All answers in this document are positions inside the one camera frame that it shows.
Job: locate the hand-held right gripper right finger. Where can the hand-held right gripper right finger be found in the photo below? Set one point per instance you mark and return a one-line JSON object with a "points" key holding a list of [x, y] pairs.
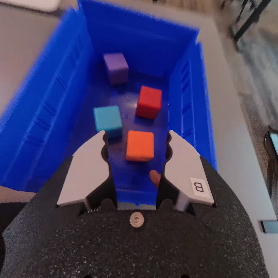
{"points": [[189, 173]]}

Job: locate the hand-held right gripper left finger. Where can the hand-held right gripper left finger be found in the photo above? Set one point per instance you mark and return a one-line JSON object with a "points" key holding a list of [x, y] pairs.
{"points": [[82, 173]]}

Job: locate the orange foam cube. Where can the orange foam cube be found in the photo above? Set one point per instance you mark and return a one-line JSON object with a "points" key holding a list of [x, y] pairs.
{"points": [[140, 145]]}

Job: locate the teal foam cube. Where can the teal foam cube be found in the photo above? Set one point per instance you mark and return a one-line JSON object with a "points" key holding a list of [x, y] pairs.
{"points": [[107, 120]]}

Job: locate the blue plastic bin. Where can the blue plastic bin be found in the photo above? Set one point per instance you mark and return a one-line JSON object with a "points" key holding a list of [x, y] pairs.
{"points": [[39, 121]]}

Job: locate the red foam cube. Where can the red foam cube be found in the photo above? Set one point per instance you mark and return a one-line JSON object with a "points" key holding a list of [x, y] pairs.
{"points": [[149, 102]]}

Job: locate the purple foam cube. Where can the purple foam cube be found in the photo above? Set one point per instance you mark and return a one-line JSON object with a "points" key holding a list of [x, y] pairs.
{"points": [[116, 67]]}

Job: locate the dark rectangular object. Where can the dark rectangular object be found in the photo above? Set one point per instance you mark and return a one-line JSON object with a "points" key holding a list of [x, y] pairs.
{"points": [[273, 147]]}

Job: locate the small grey metal block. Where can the small grey metal block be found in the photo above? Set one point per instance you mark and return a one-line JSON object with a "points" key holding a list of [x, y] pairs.
{"points": [[270, 227]]}

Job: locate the white stand base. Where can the white stand base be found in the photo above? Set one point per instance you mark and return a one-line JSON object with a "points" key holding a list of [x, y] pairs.
{"points": [[34, 4]]}

